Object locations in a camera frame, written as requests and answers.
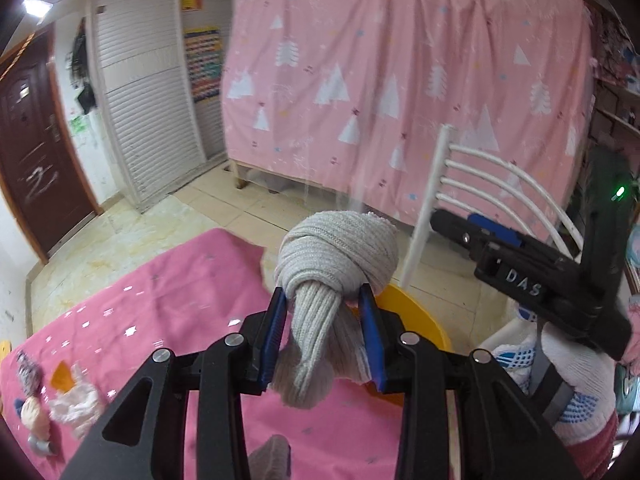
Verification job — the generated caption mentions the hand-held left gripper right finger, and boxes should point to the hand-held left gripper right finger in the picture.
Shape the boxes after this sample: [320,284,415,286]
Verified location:
[357,283,587,480]

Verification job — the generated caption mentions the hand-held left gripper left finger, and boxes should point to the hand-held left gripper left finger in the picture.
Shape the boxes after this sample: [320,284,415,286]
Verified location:
[59,286,289,480]

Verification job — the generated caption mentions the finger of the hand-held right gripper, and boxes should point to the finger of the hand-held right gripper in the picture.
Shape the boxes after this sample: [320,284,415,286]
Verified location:
[467,213,572,262]
[430,208,490,262]

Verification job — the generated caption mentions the yellow bin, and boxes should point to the yellow bin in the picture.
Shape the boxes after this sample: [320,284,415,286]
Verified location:
[350,282,454,407]

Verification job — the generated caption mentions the grey knitted cloth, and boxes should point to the grey knitted cloth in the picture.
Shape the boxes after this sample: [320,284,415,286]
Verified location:
[272,209,399,409]

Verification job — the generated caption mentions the person's right hand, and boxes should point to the person's right hand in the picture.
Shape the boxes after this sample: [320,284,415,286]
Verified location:
[539,319,622,447]

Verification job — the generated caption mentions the white metal chair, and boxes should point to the white metal chair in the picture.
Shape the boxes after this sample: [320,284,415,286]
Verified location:
[402,123,584,292]

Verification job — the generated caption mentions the pink star blanket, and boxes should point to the pink star blanket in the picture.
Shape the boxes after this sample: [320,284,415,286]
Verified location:
[0,227,453,480]

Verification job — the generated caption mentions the grey sock piece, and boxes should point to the grey sock piece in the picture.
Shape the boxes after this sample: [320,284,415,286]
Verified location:
[247,434,292,480]

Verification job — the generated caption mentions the pink tree print curtain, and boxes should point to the pink tree print curtain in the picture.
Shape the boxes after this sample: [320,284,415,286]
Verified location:
[220,0,597,227]

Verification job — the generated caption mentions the orange paper piece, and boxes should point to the orange paper piece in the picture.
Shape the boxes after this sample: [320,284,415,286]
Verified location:
[51,359,81,393]

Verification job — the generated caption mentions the patterned crumpled wrapper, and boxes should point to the patterned crumpled wrapper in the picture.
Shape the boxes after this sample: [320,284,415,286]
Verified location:
[14,349,44,397]

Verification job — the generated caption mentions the peach ball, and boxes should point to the peach ball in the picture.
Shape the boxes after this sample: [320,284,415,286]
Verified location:
[20,396,52,437]

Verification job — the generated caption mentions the silver ball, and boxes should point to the silver ball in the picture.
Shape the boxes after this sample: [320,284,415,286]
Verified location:
[27,434,57,457]

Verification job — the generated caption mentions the white slatted wardrobe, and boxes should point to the white slatted wardrobe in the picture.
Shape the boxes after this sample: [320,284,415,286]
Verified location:
[90,0,236,212]

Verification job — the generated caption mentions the colourful grid poster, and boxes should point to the colourful grid poster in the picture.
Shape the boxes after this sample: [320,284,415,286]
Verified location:
[183,25,222,104]

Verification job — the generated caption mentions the dark brown door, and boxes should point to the dark brown door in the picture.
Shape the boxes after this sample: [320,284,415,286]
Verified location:
[0,25,104,267]

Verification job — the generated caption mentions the black hanging bags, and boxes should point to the black hanging bags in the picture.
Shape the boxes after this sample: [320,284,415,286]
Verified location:
[70,16,97,114]

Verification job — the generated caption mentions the cluttered wall shelf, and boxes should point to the cluttered wall shelf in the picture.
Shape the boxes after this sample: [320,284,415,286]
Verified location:
[589,5,640,202]

